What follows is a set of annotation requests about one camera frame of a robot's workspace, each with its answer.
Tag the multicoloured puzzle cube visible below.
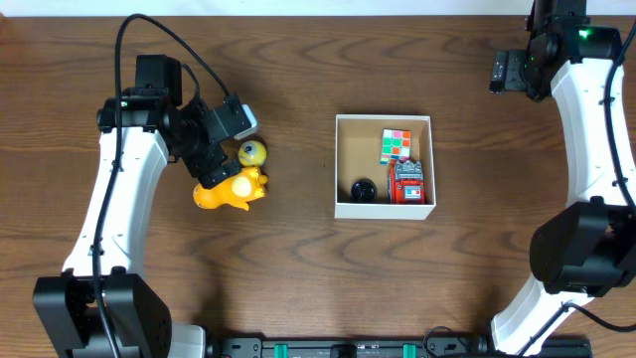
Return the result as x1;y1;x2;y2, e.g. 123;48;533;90
380;128;411;165

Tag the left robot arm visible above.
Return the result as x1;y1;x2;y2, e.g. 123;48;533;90
33;55;258;357

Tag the yellow one-eyed ball toy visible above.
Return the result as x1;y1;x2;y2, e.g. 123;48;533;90
238;140;267;167

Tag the orange dinosaur toy figure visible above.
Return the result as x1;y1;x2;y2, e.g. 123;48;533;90
193;167;268;211

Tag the black mounting rail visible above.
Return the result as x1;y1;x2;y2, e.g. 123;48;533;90
203;333;506;358

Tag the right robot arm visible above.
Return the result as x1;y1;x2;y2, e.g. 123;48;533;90
489;0;635;357

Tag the black round lid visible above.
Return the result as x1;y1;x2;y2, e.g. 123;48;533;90
350;179;377;204

